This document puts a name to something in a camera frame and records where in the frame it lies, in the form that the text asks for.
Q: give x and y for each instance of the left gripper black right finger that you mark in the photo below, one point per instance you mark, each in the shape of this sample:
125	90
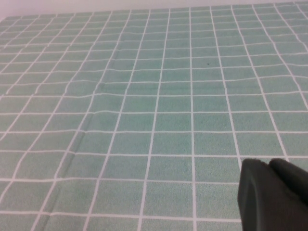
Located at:
292	178

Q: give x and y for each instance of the green white-checked tablecloth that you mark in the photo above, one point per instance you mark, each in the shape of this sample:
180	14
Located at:
144	120

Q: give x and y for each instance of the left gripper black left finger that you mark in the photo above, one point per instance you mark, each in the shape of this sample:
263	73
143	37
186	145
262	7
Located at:
260	199

